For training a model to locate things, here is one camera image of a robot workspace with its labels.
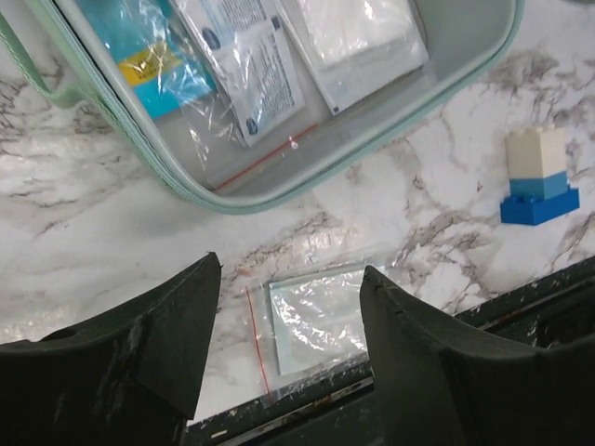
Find alcohol wipes bag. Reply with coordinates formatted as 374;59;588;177
158;1;342;194

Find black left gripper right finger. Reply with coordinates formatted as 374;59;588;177
360;267;594;445

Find clear gauze pouch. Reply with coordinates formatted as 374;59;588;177
275;0;430;114

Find green medicine kit case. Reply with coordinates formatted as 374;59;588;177
1;1;524;214

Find blue white toy brick stack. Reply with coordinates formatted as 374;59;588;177
500;125;580;226

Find clear bag of masks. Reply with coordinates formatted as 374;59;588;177
243;245;393;407

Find cotton swab packet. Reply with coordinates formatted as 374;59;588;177
77;1;216;119

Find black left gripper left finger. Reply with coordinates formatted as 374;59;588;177
1;253;221;445

